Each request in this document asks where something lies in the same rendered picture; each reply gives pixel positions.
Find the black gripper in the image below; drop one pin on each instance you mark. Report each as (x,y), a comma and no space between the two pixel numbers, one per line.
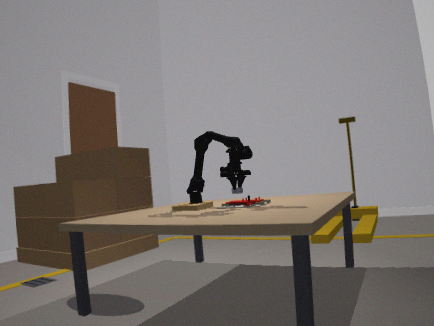
(235,166)

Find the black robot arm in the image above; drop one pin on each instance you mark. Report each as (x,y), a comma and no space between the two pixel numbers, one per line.
(238,152)

